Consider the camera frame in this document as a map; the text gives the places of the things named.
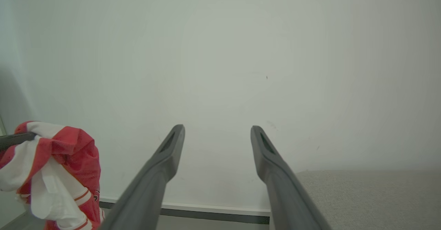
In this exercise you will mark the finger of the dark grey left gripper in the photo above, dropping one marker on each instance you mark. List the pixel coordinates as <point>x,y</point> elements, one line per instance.
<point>15,139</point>

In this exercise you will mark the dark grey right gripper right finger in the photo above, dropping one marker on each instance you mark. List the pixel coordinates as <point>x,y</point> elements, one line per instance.
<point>286,195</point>

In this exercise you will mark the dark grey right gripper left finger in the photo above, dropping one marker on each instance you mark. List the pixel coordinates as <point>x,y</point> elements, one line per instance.
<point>151,188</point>

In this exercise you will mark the red and white jersey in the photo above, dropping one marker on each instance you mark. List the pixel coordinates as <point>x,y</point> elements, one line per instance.
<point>75,147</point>

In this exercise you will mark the white baseboard with dark strip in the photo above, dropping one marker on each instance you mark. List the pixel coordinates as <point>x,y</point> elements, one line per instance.
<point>206,211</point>

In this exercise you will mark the grey fabric sofa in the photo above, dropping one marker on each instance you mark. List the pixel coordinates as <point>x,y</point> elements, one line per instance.
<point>379,202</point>

